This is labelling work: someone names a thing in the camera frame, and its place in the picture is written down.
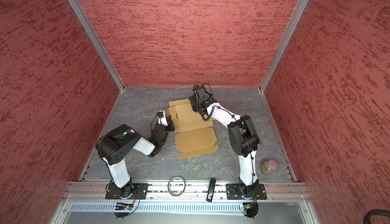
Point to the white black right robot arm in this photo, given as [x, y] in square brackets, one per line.
[243, 136]

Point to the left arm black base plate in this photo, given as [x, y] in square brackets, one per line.
[128, 192]

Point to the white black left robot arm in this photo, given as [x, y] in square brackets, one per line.
[114, 146]

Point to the black rectangular remote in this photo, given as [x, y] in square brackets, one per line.
[211, 188]

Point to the right rear aluminium corner post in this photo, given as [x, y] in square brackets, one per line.
[292, 23]

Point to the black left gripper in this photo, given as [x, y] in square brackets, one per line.
[171, 124]

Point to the brown cardboard box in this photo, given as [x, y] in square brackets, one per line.
[194, 136]

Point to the jar with pink lid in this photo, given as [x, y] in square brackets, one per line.
[268, 167]

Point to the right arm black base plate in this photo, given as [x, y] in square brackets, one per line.
[242, 192]

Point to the left rear aluminium corner post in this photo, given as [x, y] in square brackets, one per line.
[81, 15]

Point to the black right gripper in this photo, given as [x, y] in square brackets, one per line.
[193, 97]

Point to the aluminium front frame rail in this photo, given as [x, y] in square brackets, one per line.
[188, 191]

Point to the aluminium corner post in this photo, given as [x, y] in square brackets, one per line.
[292, 23]
[81, 15]

